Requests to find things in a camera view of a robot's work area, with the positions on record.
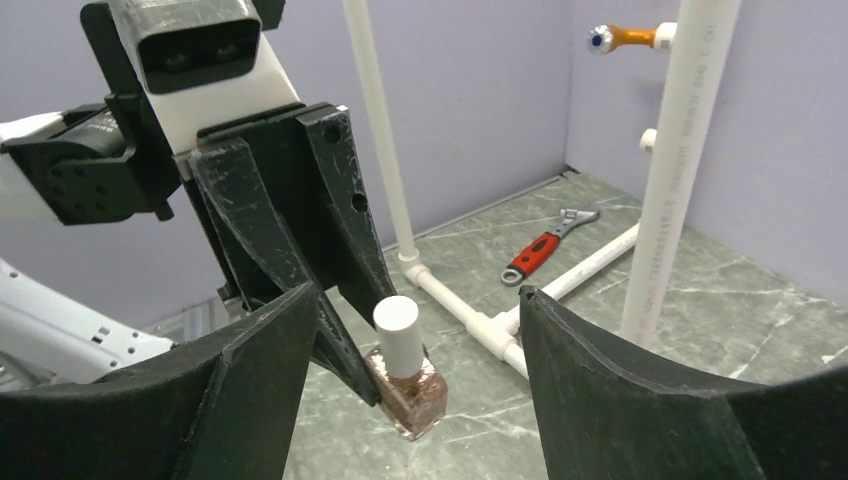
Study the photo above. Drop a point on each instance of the orange faucet valve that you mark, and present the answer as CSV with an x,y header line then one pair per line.
x,y
606,38

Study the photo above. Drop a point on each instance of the glitter nail polish bottle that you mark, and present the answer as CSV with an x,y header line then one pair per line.
x,y
415,404

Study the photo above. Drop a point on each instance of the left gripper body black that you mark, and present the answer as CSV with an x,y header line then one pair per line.
x,y
279,147

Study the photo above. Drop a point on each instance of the white nail polish cap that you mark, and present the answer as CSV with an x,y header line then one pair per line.
x,y
396,323

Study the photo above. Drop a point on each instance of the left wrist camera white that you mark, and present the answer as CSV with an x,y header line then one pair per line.
x,y
193,65

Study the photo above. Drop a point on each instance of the red adjustable wrench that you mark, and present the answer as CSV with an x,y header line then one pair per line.
x,y
532,256

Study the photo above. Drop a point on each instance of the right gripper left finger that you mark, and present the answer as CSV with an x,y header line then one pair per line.
x,y
220,407

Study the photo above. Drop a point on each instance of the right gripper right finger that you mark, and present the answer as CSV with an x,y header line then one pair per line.
x,y
609,409

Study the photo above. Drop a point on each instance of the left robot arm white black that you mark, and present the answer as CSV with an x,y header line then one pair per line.
x,y
97,172

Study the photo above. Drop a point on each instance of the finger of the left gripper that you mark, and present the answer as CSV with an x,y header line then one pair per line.
x,y
229,177
345,245

